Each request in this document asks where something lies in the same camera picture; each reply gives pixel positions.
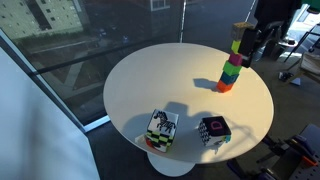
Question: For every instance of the blue owl fabric block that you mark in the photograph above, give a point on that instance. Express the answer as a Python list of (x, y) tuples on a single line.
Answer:
[(214, 131)]

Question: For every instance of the checkered zebra fabric block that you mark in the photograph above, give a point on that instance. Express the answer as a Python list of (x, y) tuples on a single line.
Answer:
[(161, 130)]

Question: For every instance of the round white table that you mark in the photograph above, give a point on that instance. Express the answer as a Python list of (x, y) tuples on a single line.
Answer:
[(181, 78)]

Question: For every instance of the orange cube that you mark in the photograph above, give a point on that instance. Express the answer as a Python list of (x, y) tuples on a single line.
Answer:
[(222, 87)]

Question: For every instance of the blue cube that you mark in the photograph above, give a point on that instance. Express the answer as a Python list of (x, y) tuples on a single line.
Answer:
[(226, 79)]

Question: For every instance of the green cube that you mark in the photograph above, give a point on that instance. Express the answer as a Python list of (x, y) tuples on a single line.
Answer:
[(231, 69)]

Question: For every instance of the magenta cube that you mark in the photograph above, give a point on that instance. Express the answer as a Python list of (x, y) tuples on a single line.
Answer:
[(235, 59)]

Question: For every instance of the yellow cube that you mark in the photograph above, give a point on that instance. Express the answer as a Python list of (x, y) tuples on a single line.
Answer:
[(235, 46)]

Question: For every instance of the grey top cube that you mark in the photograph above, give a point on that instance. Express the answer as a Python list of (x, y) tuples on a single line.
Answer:
[(238, 29)]

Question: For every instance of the black office chair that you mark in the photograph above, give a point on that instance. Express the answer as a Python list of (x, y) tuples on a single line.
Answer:
[(273, 20)]

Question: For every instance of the white table pedestal base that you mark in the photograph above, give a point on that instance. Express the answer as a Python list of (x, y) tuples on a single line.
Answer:
[(168, 167)]

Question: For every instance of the black clamp tool orange handle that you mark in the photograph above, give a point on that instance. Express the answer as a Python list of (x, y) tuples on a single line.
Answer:
[(298, 158)]

